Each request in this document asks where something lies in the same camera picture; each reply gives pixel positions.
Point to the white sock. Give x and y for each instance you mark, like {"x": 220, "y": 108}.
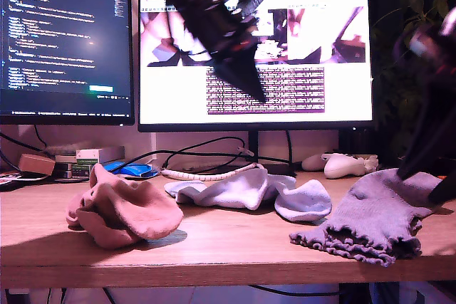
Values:
{"x": 306, "y": 204}
{"x": 231, "y": 190}

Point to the green printed small box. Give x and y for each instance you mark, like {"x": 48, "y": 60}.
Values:
{"x": 75, "y": 171}

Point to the grey frilly-cuff sock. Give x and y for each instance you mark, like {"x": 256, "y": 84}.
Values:
{"x": 377, "y": 204}
{"x": 320, "y": 241}

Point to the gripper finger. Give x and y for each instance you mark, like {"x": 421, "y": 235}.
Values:
{"x": 249, "y": 69}
{"x": 237, "y": 78}
{"x": 443, "y": 186}
{"x": 427, "y": 133}

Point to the blue plastic packet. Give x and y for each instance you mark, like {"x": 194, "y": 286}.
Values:
{"x": 135, "y": 169}

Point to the white game controller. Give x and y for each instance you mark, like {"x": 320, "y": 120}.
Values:
{"x": 342, "y": 165}

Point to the small brown cardboard box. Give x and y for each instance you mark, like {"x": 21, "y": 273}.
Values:
{"x": 35, "y": 164}

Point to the black monitor stand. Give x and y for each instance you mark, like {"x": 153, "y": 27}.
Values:
{"x": 253, "y": 147}

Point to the bright white computer monitor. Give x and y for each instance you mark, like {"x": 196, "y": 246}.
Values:
{"x": 171, "y": 97}

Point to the pink sock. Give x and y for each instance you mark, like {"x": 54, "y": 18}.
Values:
{"x": 103, "y": 236}
{"x": 142, "y": 208}

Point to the dark code computer monitor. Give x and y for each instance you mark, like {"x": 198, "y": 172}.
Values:
{"x": 64, "y": 33}

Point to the white box green label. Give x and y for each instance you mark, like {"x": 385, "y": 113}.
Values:
{"x": 99, "y": 154}

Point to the black flat device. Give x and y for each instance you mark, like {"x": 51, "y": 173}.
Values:
{"x": 14, "y": 184}

